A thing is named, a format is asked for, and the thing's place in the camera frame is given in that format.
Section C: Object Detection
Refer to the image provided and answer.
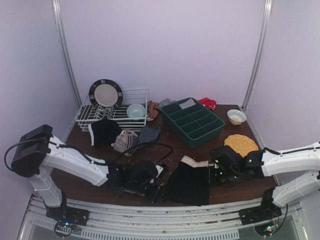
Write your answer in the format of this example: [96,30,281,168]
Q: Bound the black rimmed plate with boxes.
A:
[88,79,124,110]

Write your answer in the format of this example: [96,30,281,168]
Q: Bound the green compartment tray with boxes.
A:
[162,97,225,149]

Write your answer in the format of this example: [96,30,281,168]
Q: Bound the left aluminium frame post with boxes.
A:
[51,0,82,108]

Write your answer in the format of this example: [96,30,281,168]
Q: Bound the patterned white bowl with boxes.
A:
[227,109,247,126]

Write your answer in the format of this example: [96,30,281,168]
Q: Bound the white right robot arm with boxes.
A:
[209,142,320,225]

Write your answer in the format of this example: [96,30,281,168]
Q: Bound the aluminium frame post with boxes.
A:
[242,0,273,112]
[51,0,82,108]

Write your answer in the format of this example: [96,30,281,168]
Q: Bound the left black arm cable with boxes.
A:
[3,138,175,173]

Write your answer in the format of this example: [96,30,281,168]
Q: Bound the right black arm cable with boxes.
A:
[262,146,320,155]

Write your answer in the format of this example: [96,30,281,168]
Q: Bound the yellow plate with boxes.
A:
[224,134,259,158]

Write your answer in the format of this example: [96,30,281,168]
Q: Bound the brown crumpled underwear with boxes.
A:
[147,100,159,121]

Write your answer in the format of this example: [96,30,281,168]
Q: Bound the blue striped underwear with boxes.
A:
[124,125,161,156]

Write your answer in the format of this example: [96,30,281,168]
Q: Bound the light blue bowl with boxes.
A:
[126,103,146,118]

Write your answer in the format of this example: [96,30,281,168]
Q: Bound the right aluminium frame post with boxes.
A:
[242,0,273,112]

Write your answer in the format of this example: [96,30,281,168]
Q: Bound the grey crumpled underwear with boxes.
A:
[157,98,176,111]

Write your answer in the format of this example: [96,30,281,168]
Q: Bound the white wire dish rack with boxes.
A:
[74,88,149,132]

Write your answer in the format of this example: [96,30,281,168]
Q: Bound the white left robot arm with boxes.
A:
[5,124,168,239]

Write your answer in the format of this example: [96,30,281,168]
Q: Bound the beige striped underwear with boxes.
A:
[111,130,139,156]

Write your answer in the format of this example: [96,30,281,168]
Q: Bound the red cloth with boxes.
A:
[198,97,217,111]

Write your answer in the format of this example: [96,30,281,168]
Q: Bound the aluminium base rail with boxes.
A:
[16,197,312,240]

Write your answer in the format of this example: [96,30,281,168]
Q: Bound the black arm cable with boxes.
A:
[262,146,320,155]
[3,138,175,173]

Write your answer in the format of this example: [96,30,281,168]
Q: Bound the grey boxer briefs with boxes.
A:
[179,98,196,110]

